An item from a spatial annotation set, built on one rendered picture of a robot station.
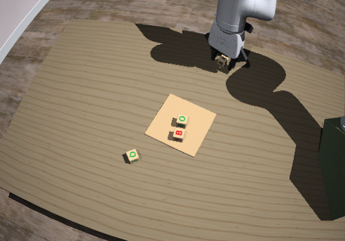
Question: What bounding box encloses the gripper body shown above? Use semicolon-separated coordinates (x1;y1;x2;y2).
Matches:
208;19;245;59

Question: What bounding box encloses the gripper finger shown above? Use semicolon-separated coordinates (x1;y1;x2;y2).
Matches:
204;32;219;60
228;47;248;71

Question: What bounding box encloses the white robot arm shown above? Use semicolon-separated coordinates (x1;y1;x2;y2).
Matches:
215;0;276;34

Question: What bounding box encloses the brown square mat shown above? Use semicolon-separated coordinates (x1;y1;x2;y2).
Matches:
145;94;216;157

